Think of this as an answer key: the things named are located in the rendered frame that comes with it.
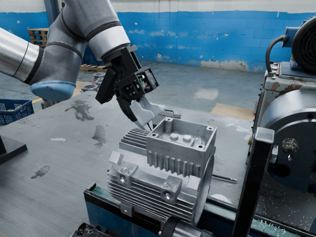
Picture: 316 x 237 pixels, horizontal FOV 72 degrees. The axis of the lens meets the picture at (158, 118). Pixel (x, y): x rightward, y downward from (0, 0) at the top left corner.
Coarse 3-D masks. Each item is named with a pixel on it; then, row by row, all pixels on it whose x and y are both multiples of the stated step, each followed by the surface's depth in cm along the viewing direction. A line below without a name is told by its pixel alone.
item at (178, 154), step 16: (160, 128) 48; (176, 128) 50; (192, 128) 49; (208, 128) 46; (160, 144) 42; (176, 144) 40; (192, 144) 45; (208, 144) 40; (160, 160) 43; (176, 160) 42; (192, 160) 40
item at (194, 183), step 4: (140, 128) 57; (112, 152) 47; (116, 152) 47; (112, 156) 47; (116, 156) 47; (120, 156) 47; (112, 160) 47; (116, 160) 46; (120, 160) 47; (116, 164) 46; (120, 164) 48; (192, 176) 40; (188, 180) 40; (192, 180) 40; (196, 180) 40; (200, 180) 40; (188, 184) 40; (192, 184) 40; (196, 184) 39; (200, 184) 41; (188, 188) 40; (192, 188) 39; (196, 188) 39; (208, 192) 55; (116, 200) 52
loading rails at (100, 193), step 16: (96, 192) 60; (96, 208) 59; (112, 208) 55; (208, 208) 55; (224, 208) 55; (96, 224) 62; (112, 224) 58; (128, 224) 55; (144, 224) 52; (208, 224) 56; (224, 224) 53; (256, 224) 51; (288, 224) 50
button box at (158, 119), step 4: (160, 112) 70; (164, 112) 69; (168, 112) 69; (172, 112) 71; (156, 116) 70; (160, 116) 70; (164, 116) 69; (168, 116) 68; (172, 116) 68; (176, 116) 70; (180, 116) 73; (152, 120) 71; (156, 120) 70; (160, 120) 70; (156, 124) 70
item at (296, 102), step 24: (288, 96) 63; (312, 96) 58; (264, 120) 63; (288, 120) 54; (312, 120) 51; (288, 144) 53; (312, 144) 53; (288, 168) 58; (312, 168) 56; (312, 192) 58
